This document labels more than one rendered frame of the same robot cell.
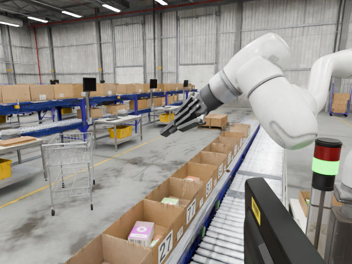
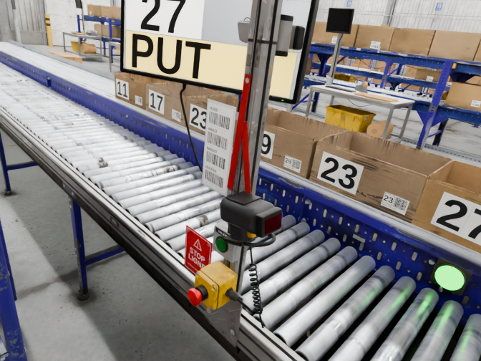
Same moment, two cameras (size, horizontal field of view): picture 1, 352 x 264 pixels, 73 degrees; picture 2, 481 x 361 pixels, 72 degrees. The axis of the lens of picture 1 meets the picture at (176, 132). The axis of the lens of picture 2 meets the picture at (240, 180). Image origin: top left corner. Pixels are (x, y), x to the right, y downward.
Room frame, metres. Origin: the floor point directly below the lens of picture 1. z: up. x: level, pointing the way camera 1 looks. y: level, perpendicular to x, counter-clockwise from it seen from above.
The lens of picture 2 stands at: (0.69, -0.95, 1.38)
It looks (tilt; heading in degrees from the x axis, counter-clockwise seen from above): 24 degrees down; 108
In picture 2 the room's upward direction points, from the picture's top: 7 degrees clockwise
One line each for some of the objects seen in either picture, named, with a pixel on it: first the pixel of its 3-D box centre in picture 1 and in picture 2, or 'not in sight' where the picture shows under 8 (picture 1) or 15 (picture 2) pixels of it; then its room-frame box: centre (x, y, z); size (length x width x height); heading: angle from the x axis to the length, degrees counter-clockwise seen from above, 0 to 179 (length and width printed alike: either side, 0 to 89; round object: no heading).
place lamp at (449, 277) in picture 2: not in sight; (449, 278); (1.05, -0.02, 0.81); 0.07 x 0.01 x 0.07; 156
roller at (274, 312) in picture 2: not in sight; (312, 282); (0.69, -0.12, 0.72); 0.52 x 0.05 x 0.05; 66
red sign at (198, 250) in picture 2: not in sight; (205, 261); (0.43, -0.33, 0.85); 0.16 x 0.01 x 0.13; 156
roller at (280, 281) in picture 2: not in sight; (295, 271); (0.63, -0.10, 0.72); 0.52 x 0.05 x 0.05; 66
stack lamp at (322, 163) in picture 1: (326, 157); not in sight; (0.50, -0.34, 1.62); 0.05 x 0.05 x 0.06
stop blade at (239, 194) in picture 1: (252, 198); not in sight; (1.97, -0.69, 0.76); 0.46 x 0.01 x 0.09; 66
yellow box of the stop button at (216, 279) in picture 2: not in sight; (224, 295); (0.51, -0.41, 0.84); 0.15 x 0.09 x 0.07; 156
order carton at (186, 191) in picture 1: (175, 201); not in sight; (1.53, 0.00, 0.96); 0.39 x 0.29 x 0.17; 156
